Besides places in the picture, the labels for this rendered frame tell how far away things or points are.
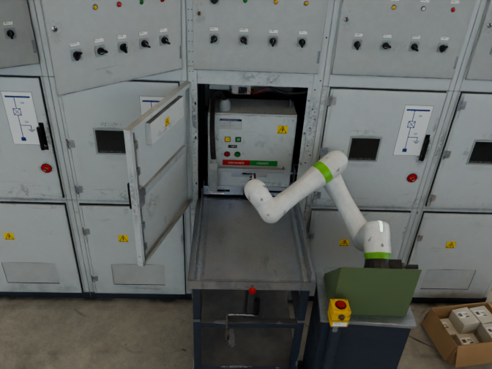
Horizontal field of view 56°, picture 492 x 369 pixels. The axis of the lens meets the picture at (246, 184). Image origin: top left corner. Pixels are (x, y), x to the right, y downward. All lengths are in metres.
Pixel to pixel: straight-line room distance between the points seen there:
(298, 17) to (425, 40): 0.64
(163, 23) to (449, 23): 1.37
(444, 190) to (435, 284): 0.79
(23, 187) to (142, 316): 1.13
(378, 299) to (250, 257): 0.65
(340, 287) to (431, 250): 1.21
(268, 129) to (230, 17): 0.65
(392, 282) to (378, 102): 0.95
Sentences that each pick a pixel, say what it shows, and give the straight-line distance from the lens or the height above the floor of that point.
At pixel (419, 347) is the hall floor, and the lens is 3.32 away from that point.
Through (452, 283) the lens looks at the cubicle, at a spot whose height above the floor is 0.20.
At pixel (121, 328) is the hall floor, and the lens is 3.21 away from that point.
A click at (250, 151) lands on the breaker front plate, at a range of 2.64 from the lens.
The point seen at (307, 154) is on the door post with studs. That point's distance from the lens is 2.63.
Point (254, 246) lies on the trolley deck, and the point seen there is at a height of 0.85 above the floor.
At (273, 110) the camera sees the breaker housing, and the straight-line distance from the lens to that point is 2.60.
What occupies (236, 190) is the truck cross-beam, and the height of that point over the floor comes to 0.90.
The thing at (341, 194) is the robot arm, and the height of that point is 1.10.
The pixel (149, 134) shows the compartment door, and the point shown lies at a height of 1.49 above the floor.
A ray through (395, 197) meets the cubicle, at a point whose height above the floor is 0.91.
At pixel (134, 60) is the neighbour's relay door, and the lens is 2.23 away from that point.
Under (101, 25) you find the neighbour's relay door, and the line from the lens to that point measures 2.13.
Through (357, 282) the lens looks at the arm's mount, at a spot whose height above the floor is 0.96.
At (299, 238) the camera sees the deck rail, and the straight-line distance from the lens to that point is 2.51.
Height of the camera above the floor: 2.42
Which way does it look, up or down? 33 degrees down
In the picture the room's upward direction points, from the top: 3 degrees clockwise
